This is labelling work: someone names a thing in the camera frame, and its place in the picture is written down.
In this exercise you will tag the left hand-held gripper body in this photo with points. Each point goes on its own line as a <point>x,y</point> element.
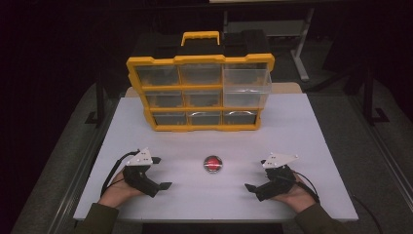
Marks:
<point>138,175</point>

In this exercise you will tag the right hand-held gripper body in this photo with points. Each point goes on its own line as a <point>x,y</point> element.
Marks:
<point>276,182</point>

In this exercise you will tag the clear plastic drawer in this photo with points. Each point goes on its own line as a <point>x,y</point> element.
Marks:
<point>246,83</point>

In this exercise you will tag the person's right hand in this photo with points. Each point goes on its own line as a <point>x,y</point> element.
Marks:
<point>297,196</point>

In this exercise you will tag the person's left hand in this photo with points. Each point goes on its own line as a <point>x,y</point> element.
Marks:
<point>117,191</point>

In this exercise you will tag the black metal stand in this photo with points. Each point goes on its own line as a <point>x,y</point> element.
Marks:
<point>368,97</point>
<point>99,97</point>

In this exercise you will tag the group of closed clear drawers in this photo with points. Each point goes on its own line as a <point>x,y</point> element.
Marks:
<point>201,74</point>

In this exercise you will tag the yellow drawer organizer cabinet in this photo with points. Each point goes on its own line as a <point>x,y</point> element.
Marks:
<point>199,59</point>

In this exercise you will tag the grey metal table frame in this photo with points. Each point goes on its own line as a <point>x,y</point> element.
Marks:
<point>302,48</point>

